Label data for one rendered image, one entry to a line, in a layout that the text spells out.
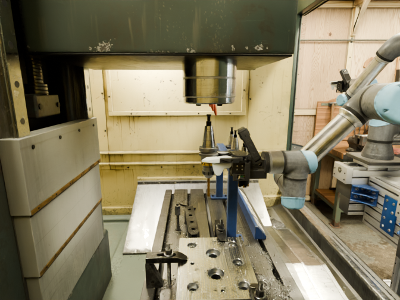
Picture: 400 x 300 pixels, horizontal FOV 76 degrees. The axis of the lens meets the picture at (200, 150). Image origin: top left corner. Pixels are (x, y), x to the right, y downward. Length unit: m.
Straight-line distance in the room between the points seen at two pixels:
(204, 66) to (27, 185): 0.51
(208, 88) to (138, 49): 0.20
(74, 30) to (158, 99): 1.14
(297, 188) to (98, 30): 0.71
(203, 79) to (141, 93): 1.14
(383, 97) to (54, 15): 0.88
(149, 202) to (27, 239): 1.15
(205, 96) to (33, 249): 0.57
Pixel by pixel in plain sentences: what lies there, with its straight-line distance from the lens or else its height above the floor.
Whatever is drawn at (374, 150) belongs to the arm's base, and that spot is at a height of 1.21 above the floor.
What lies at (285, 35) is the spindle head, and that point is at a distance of 0.72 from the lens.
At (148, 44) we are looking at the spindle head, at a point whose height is 1.63.
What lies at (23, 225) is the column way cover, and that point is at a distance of 0.74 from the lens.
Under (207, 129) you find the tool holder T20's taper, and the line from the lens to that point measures 0.79.
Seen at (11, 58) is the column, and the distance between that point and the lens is 0.70.
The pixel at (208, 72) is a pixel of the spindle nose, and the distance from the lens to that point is 0.71.
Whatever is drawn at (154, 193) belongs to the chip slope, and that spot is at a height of 0.81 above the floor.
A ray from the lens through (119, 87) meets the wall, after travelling 1.85.
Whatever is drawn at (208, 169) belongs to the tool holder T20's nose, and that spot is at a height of 1.27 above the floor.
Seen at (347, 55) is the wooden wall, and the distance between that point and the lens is 3.85.
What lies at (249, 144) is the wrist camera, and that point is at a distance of 0.81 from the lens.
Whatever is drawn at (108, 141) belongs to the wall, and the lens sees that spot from 1.92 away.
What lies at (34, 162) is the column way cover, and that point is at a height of 1.35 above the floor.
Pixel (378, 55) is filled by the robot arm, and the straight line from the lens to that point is 1.70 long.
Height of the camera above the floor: 1.52
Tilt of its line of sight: 13 degrees down
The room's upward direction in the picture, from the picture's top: straight up
